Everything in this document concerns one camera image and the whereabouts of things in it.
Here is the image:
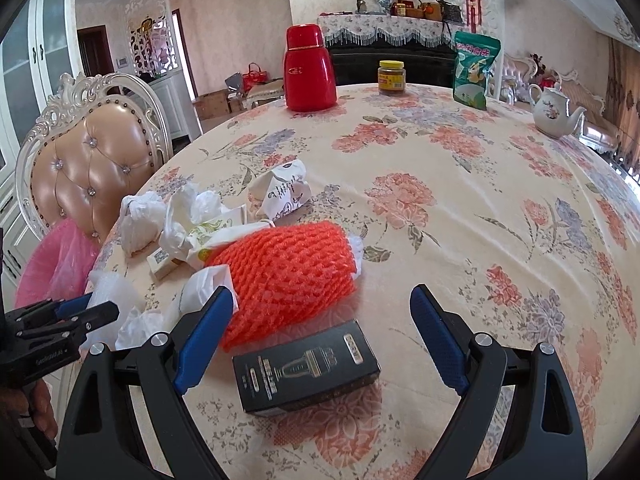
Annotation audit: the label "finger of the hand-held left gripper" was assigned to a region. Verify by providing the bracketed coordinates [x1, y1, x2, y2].
[60, 301, 121, 338]
[47, 292, 95, 320]

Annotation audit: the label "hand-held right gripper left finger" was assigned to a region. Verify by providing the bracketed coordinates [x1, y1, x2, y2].
[55, 285, 237, 480]

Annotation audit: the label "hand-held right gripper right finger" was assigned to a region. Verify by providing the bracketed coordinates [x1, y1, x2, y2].
[409, 284, 588, 480]

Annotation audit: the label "pink plastic bin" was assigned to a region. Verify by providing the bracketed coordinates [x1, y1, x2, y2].
[14, 220, 102, 312]

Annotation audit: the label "white plastic bag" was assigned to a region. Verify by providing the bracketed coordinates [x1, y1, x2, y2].
[119, 192, 167, 257]

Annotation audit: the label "orange foam fruit net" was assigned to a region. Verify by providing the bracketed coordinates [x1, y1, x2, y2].
[205, 220, 363, 353]

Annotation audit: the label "person's left hand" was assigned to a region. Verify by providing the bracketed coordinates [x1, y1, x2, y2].
[27, 379, 60, 440]

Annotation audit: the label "crumpled white tissue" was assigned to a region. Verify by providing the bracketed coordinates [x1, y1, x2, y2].
[115, 309, 172, 352]

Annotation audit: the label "small white box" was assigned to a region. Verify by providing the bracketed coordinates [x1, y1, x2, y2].
[147, 247, 182, 279]

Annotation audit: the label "black printed carton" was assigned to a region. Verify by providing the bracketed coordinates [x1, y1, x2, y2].
[232, 319, 382, 415]

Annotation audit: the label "white wrapper yellow-green print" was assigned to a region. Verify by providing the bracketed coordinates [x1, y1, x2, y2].
[160, 184, 247, 267]

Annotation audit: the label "white tufted beige chair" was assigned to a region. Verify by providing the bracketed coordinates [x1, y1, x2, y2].
[15, 71, 173, 248]

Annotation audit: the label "white paper bag black print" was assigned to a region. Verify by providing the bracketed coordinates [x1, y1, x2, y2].
[249, 159, 312, 222]

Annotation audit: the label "cardboard box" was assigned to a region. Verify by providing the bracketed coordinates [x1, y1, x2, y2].
[192, 88, 247, 121]

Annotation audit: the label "dark wooden door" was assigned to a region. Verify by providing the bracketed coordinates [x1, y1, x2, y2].
[77, 25, 117, 92]

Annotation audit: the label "white glass-door cabinet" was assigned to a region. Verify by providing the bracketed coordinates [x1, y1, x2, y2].
[0, 0, 83, 306]

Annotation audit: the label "white floral teapot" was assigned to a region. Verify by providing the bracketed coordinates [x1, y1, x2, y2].
[528, 85, 588, 139]

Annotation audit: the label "red bag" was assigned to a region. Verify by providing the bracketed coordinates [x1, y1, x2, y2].
[242, 62, 272, 94]

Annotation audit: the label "yellow-lidded glass jar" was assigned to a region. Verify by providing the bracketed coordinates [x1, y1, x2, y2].
[377, 60, 406, 95]

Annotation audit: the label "green snack bag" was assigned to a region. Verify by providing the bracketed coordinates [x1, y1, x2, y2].
[452, 30, 502, 111]

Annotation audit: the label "red thermos flask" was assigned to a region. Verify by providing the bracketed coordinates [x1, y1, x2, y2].
[283, 24, 339, 112]

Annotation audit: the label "cream ornate sofa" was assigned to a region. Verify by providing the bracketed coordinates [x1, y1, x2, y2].
[501, 51, 640, 163]

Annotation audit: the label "white lattice screen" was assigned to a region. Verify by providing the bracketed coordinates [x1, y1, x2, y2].
[122, 0, 182, 80]

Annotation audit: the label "black piano with lace cover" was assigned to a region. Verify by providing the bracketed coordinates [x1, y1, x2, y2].
[316, 11, 463, 88]

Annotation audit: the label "brown curtain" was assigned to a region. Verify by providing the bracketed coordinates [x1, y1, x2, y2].
[606, 34, 640, 173]

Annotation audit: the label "black handbag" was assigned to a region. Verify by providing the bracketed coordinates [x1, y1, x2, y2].
[432, 0, 464, 24]

